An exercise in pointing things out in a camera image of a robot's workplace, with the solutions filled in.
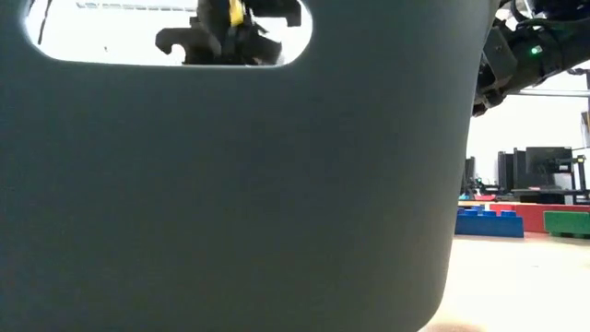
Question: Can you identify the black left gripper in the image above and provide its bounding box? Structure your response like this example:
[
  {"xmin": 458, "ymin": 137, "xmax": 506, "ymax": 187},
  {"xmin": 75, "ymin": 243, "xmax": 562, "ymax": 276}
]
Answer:
[{"xmin": 155, "ymin": 0, "xmax": 303, "ymax": 65}]

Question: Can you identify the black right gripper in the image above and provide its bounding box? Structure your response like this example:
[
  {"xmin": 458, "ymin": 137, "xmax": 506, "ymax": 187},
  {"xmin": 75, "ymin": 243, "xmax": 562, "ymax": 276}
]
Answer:
[{"xmin": 472, "ymin": 26, "xmax": 520, "ymax": 117}]

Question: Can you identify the blue rectangular brick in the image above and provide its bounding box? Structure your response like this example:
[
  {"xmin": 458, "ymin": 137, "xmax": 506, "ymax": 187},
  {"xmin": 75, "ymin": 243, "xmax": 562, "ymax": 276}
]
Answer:
[{"xmin": 454, "ymin": 206, "xmax": 525, "ymax": 239}]

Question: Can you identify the ceiling light strip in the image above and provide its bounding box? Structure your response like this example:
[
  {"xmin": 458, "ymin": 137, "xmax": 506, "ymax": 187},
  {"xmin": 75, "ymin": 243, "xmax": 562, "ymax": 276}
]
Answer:
[{"xmin": 76, "ymin": 1, "xmax": 197, "ymax": 13}]

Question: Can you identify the black computer tower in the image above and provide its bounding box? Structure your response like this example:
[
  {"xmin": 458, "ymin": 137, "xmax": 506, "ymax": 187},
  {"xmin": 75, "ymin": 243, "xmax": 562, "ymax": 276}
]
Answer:
[{"xmin": 497, "ymin": 148, "xmax": 526, "ymax": 193}]

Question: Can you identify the black equipment rack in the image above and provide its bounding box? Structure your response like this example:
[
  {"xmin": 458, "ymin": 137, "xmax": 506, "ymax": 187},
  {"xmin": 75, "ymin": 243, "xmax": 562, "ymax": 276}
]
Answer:
[{"xmin": 571, "ymin": 154, "xmax": 590, "ymax": 193}]

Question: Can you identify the black background desk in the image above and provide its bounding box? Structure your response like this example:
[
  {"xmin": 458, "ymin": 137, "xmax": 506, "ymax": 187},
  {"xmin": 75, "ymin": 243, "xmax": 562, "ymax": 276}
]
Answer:
[{"xmin": 511, "ymin": 186, "xmax": 590, "ymax": 205}]

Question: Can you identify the large dark grey bin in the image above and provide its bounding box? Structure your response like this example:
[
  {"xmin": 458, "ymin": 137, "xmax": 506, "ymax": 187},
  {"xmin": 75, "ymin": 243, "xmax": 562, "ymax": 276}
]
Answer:
[{"xmin": 0, "ymin": 0, "xmax": 502, "ymax": 332}]

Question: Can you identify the small green square brick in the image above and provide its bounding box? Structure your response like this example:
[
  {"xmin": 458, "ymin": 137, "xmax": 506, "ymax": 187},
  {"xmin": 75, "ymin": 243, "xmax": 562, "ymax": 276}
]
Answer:
[{"xmin": 543, "ymin": 210, "xmax": 590, "ymax": 240}]

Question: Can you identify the yellow strap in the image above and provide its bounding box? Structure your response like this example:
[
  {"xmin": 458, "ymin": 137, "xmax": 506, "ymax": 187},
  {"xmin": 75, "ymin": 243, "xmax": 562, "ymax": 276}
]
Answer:
[{"xmin": 229, "ymin": 0, "xmax": 245, "ymax": 28}]

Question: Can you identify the grey wall rail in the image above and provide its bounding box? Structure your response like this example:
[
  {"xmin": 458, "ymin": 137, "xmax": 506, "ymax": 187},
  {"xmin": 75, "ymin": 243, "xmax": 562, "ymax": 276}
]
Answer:
[{"xmin": 506, "ymin": 89, "xmax": 590, "ymax": 98}]

